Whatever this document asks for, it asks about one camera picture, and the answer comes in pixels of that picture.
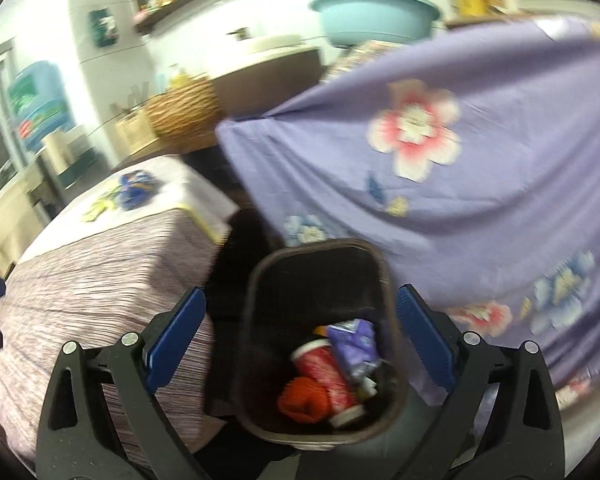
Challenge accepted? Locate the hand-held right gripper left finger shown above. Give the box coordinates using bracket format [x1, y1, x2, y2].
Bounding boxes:
[35, 287, 208, 480]

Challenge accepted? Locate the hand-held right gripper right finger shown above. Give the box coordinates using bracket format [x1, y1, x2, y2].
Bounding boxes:
[396, 284, 567, 480]

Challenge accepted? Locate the purple snack packet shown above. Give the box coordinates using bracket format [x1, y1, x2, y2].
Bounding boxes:
[327, 319, 381, 386]

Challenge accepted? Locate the red can with white rims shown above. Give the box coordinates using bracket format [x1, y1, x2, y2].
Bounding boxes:
[290, 337, 366, 428]

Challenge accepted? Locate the red wrapper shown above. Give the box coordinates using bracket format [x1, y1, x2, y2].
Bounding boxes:
[277, 377, 331, 423]

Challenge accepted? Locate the black plastic trash bin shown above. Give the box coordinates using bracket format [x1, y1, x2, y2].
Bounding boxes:
[202, 240, 411, 448]

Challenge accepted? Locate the purple floral cloth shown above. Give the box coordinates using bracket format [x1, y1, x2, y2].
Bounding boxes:
[215, 15, 600, 411]

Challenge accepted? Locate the white and teal container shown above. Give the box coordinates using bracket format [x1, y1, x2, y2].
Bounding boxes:
[40, 127, 106, 186]

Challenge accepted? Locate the blue water jug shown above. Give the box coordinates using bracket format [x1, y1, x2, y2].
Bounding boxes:
[7, 60, 76, 153]

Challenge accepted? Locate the small wooden crate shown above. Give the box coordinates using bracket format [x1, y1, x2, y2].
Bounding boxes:
[112, 107, 158, 153]

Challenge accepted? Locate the wicker basket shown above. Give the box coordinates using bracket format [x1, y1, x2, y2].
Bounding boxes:
[145, 77, 223, 141]

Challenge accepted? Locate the yellow bottle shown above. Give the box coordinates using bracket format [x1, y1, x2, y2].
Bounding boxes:
[167, 65, 196, 87]

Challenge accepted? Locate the brown cabinet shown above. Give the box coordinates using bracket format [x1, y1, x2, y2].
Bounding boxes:
[212, 45, 326, 116]

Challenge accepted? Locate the patterned box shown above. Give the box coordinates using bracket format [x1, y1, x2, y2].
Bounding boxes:
[322, 40, 406, 83]

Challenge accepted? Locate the white sink top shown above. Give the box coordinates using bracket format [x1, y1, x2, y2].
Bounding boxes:
[240, 34, 321, 58]

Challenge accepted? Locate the teal plastic basin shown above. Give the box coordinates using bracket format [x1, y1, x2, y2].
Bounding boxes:
[308, 0, 438, 48]

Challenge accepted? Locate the teal wall holder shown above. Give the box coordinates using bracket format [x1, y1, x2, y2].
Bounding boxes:
[89, 7, 121, 48]

